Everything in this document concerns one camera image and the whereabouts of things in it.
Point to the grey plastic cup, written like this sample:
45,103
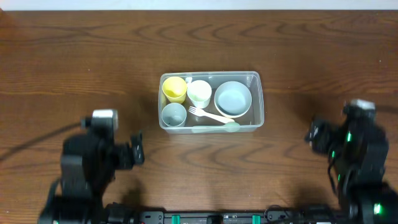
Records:
174,115

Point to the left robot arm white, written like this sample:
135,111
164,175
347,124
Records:
88,165

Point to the white plastic fork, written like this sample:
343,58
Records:
200,112

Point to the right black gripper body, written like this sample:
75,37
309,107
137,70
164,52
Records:
318,135

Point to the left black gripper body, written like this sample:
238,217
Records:
131,154

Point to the clear plastic container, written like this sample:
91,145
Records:
252,120

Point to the black mounting rail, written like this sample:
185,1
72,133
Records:
217,218

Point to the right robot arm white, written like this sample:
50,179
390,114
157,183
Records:
357,151

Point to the cream plastic cup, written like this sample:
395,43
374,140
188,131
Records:
199,92

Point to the yellow plastic cup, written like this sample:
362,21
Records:
175,89

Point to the pale green plastic spoon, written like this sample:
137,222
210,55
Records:
230,127

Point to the white plastic bowl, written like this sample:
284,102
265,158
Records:
233,97

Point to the yellow plastic bowl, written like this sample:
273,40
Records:
224,113

